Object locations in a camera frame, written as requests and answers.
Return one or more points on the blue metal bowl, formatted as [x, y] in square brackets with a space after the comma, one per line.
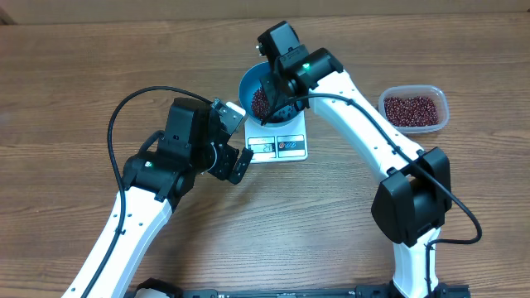
[248, 85]

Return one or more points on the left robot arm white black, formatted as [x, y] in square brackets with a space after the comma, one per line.
[194, 141]

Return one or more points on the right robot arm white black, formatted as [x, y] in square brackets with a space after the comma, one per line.
[414, 186]

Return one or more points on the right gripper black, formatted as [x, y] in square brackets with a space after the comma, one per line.
[280, 99]

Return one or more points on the white digital kitchen scale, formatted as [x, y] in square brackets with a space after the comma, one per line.
[277, 142]

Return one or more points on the red beans in bowl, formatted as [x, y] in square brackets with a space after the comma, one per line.
[260, 108]

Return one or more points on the red beans in container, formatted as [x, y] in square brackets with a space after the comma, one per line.
[411, 112]

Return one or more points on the clear plastic bean container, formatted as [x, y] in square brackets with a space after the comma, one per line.
[408, 91]

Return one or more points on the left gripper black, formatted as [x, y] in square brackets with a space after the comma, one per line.
[229, 155]

